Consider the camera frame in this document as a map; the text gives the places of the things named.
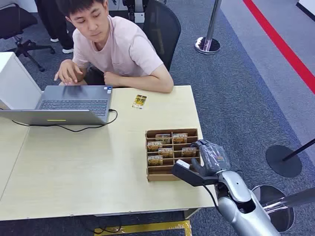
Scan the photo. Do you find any cardboard card holder box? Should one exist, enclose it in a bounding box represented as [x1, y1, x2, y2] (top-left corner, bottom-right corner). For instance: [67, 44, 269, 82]
[145, 128, 202, 182]

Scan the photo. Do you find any grey laptop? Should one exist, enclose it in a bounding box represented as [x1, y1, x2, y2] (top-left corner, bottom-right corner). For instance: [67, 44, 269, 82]
[0, 85, 113, 126]

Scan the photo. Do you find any black wheeled office chair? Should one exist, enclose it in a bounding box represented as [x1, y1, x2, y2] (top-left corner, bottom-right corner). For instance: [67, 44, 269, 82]
[0, 3, 56, 72]

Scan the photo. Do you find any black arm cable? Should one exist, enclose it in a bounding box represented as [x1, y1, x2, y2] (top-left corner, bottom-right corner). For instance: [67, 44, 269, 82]
[202, 185, 220, 213]

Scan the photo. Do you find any black mesh office chair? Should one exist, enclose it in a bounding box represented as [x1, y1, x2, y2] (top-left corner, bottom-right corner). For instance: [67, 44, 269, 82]
[143, 0, 182, 72]

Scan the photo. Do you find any gold hotel key card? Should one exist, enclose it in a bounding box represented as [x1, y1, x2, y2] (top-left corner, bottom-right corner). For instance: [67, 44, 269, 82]
[147, 155, 164, 167]
[158, 148, 174, 159]
[181, 147, 197, 158]
[147, 141, 163, 152]
[155, 134, 171, 145]
[172, 133, 188, 144]

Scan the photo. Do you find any white board with black edge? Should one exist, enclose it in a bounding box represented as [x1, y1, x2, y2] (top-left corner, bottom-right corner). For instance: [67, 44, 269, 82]
[296, 0, 315, 22]

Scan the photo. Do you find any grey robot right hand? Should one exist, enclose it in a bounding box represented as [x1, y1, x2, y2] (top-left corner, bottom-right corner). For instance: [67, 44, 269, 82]
[190, 139, 231, 178]

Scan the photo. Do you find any black laptop cable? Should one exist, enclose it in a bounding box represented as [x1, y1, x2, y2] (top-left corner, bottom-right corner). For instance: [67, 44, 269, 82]
[11, 109, 118, 133]

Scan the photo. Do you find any chrome base stanchion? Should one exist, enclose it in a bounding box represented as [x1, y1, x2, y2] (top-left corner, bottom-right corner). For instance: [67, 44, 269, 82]
[252, 184, 315, 234]

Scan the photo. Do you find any standing person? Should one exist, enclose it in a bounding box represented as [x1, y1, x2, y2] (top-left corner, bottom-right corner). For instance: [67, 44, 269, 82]
[34, 0, 74, 55]

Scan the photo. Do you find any yellow floor tape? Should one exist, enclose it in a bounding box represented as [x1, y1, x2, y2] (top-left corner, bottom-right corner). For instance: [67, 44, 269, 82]
[94, 220, 193, 236]

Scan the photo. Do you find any gold picture card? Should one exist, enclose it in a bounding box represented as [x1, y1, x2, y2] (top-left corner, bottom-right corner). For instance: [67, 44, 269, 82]
[131, 94, 147, 110]

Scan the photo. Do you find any person's right hand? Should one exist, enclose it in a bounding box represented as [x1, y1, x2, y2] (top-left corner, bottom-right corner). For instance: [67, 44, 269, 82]
[54, 59, 84, 86]

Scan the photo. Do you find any black disc base stanchion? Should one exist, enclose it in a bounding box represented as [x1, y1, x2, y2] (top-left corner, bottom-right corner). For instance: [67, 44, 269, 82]
[265, 138, 315, 178]

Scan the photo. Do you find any black white machine base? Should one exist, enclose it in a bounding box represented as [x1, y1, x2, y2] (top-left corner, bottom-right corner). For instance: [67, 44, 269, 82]
[122, 0, 148, 24]

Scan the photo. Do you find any white box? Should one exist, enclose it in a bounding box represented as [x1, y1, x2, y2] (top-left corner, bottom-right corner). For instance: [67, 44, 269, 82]
[0, 52, 43, 111]

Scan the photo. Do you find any black floor cable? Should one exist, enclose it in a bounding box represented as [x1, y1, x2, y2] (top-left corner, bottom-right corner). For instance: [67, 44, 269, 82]
[81, 216, 122, 235]

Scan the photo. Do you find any chrome stanchion post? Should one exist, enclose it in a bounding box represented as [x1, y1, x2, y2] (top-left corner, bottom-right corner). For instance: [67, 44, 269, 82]
[194, 0, 222, 55]

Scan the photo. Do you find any person's left hand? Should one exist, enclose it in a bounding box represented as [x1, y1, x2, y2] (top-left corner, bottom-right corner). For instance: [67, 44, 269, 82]
[103, 71, 121, 88]

